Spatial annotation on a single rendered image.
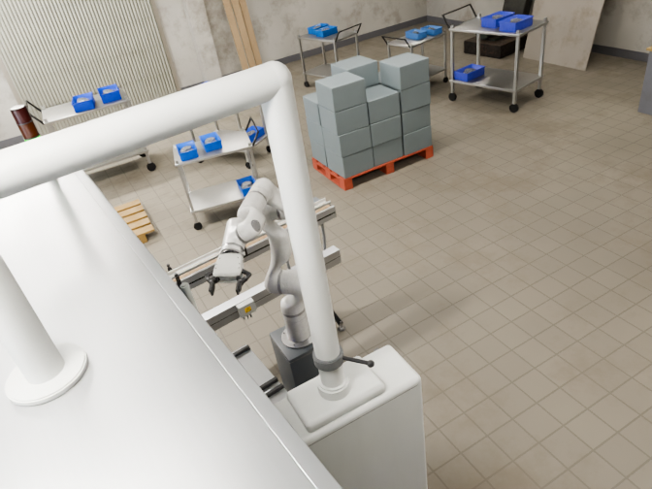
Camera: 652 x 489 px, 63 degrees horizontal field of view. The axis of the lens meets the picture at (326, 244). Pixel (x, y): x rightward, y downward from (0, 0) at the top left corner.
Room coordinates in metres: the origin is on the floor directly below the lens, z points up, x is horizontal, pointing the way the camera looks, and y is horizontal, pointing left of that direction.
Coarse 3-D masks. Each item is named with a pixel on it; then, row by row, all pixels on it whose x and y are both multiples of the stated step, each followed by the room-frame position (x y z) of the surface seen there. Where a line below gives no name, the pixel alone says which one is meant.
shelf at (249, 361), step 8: (232, 352) 2.01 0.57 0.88; (248, 352) 1.99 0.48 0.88; (240, 360) 1.94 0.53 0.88; (248, 360) 1.93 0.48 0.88; (256, 360) 1.92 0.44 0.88; (248, 368) 1.88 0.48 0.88; (256, 368) 1.87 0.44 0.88; (264, 368) 1.86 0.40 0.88; (256, 376) 1.81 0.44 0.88; (264, 376) 1.81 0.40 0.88; (272, 376) 1.80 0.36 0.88; (272, 384) 1.75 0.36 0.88; (280, 392) 1.69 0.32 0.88; (272, 400) 1.66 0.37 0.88; (280, 400) 1.65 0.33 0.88
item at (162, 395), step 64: (64, 192) 1.59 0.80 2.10; (64, 256) 1.19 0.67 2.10; (128, 256) 1.14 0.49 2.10; (64, 320) 0.92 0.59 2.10; (128, 320) 0.88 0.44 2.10; (192, 320) 0.85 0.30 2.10; (0, 384) 0.76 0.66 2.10; (128, 384) 0.70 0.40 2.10; (192, 384) 0.67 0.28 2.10; (256, 384) 0.65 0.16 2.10; (0, 448) 0.60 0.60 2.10; (64, 448) 0.58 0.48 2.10; (128, 448) 0.56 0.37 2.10; (192, 448) 0.54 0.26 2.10; (256, 448) 0.52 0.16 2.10
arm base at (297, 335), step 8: (304, 312) 2.04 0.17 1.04; (288, 320) 2.02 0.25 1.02; (296, 320) 2.01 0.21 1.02; (304, 320) 2.03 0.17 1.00; (288, 328) 2.02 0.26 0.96; (296, 328) 2.01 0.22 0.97; (304, 328) 2.02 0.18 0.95; (288, 336) 2.04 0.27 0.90; (296, 336) 2.01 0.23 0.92; (304, 336) 2.02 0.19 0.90; (288, 344) 2.00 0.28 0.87; (296, 344) 2.00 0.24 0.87; (304, 344) 1.99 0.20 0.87
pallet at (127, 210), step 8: (136, 200) 5.51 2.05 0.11; (120, 208) 5.39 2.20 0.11; (128, 208) 5.37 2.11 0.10; (136, 208) 5.32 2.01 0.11; (128, 216) 5.15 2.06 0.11; (136, 216) 5.12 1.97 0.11; (144, 216) 5.09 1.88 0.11; (128, 224) 4.97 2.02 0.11; (136, 224) 4.95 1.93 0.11; (144, 224) 4.92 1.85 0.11; (136, 232) 4.78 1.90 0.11; (144, 232) 4.75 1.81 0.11; (144, 240) 4.74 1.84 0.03
